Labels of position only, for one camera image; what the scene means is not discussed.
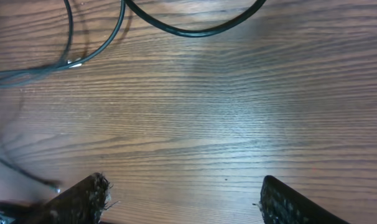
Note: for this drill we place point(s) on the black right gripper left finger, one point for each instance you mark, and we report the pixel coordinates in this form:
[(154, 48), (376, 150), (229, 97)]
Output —
[(81, 204)]

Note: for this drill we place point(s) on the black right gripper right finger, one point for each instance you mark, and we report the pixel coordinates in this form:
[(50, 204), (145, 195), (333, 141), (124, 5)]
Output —
[(280, 204)]

